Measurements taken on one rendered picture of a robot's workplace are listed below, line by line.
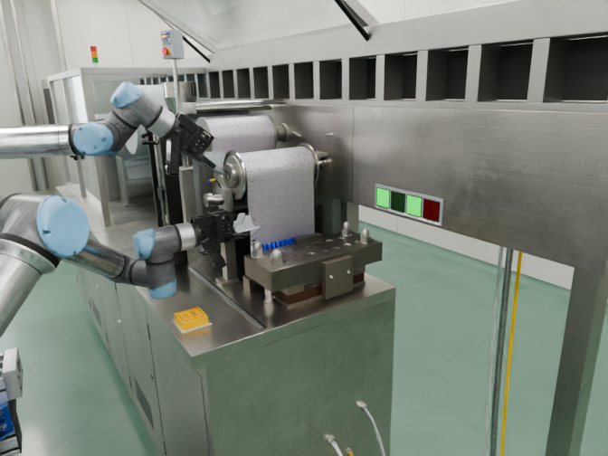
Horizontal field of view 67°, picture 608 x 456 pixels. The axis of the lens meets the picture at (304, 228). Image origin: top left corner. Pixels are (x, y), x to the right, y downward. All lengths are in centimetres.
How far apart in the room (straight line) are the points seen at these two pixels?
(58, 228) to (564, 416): 126
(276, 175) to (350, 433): 85
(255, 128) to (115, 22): 548
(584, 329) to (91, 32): 645
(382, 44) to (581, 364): 95
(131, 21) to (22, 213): 614
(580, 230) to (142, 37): 650
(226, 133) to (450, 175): 76
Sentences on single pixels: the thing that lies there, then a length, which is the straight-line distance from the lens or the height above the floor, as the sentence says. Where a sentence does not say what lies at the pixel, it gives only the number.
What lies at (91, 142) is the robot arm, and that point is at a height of 139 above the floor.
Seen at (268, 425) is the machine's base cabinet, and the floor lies 61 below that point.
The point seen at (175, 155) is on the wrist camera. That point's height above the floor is 133.
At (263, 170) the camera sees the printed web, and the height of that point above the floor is 126.
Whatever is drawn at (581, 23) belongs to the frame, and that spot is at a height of 160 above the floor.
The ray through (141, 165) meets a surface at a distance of 233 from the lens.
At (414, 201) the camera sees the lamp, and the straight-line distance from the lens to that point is 128.
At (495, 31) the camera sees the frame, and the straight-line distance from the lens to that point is 113.
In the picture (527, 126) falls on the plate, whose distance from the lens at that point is 107.
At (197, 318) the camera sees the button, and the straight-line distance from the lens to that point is 127.
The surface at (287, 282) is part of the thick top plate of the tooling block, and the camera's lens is 128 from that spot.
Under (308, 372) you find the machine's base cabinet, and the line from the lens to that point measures 137.
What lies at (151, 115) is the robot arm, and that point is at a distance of 130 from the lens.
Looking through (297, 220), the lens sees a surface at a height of 109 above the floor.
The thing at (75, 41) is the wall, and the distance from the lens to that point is 688.
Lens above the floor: 150
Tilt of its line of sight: 17 degrees down
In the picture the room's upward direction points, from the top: 2 degrees counter-clockwise
